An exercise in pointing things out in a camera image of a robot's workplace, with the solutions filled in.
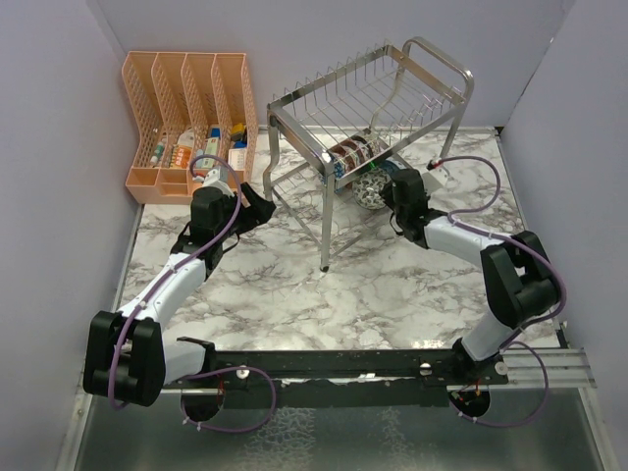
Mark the blue floral bowl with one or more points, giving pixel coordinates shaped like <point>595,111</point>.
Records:
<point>391,166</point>

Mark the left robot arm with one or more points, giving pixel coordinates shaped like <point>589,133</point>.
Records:
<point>146,316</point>

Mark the green white box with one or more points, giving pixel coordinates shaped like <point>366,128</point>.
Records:
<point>212,143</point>

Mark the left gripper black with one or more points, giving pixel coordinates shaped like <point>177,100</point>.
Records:
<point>258,213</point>

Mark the red diamond pattern bowl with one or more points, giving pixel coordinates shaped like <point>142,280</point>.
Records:
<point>341,154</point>

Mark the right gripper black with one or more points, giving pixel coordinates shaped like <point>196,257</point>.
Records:
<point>387,194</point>

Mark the stainless steel dish rack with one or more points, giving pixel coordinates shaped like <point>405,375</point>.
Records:
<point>326,132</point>

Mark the blue triangle pattern bowl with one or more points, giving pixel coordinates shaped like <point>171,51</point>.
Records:
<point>340,169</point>

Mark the pink dotted pattern bowl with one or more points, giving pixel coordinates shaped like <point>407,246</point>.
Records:
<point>354,154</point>

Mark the orange plastic file organizer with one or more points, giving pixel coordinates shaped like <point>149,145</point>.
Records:
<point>172,91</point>

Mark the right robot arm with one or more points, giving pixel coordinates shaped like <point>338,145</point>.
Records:
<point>521,285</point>

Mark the white glue tube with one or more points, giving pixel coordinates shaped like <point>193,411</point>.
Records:
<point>157,153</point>

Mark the brown geometric pattern bowl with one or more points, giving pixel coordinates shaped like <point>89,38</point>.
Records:
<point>372,147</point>

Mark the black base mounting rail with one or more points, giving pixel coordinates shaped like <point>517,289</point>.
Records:
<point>319,373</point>

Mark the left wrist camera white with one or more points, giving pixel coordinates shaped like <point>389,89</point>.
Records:
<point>216,177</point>

